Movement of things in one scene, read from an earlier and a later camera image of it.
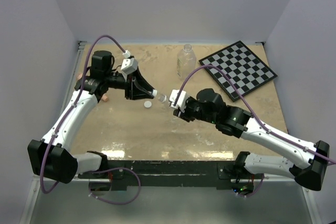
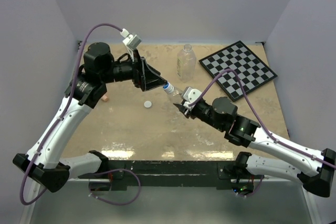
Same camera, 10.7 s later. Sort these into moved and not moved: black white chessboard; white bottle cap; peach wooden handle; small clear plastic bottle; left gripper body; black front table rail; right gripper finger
Moved: small clear plastic bottle; right gripper finger; left gripper body
Not moved: peach wooden handle; black white chessboard; white bottle cap; black front table rail
